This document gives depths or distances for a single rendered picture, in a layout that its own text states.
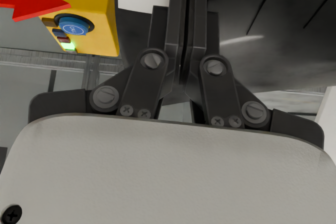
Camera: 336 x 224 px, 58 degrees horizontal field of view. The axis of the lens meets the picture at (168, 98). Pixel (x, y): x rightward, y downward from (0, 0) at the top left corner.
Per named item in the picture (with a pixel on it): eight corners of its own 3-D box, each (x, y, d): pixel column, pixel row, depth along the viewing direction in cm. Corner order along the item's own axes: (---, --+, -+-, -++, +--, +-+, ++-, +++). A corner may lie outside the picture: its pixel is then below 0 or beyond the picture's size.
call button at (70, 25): (91, 27, 45) (90, 38, 45) (64, 24, 45) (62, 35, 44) (86, 14, 41) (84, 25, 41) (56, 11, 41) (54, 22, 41)
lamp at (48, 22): (58, 24, 44) (57, 28, 44) (46, 22, 44) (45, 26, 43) (54, 18, 42) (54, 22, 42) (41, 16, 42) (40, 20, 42)
